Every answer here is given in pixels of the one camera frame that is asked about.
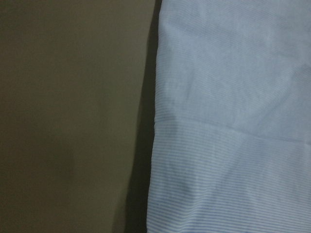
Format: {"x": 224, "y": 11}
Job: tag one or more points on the light blue striped shirt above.
{"x": 232, "y": 146}

